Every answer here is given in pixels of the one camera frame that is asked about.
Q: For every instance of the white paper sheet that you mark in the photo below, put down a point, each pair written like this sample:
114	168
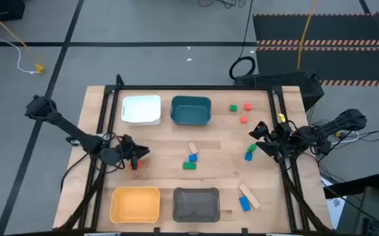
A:
335	204

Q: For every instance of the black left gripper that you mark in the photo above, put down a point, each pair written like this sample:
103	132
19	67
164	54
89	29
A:
127	149

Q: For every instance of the long natural wood block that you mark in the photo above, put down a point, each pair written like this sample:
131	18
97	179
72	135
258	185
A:
249	196

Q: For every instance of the small natural wood block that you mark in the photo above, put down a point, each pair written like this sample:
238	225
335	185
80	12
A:
193	147

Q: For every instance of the red cube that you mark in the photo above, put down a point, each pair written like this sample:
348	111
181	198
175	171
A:
248	107
243	120

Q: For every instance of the yellow plastic bin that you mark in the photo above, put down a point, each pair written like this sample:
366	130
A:
133	204

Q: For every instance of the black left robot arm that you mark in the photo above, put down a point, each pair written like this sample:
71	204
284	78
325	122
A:
71	129

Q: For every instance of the dark grey case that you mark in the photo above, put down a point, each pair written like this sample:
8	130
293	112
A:
373	213

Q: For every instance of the green rectangular block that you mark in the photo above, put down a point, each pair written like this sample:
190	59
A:
251	148
189	166

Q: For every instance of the green cube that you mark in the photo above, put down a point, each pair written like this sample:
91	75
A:
233	108

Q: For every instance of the red rectangular block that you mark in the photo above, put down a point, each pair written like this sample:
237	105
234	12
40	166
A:
140	163

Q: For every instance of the translucent grey plastic bin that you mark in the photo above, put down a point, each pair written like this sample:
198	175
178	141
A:
196	204

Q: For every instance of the teal plastic bin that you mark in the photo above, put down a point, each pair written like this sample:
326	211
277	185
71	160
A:
191	111

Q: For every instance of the white plastic bin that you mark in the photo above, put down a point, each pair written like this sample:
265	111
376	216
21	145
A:
140	109

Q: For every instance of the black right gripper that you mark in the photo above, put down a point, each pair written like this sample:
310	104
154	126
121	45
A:
281	139

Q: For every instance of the blue cube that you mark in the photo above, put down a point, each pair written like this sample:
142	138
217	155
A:
248	157
193	158

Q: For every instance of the blue rectangular block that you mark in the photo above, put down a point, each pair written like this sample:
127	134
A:
244	204

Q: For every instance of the black aluminium table frame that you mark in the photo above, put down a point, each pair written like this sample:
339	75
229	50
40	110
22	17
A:
192	87

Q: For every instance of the black hazard-striped floor mat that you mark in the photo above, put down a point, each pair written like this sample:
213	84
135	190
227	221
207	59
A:
340	29

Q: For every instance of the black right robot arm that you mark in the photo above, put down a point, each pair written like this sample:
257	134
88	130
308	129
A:
340	123

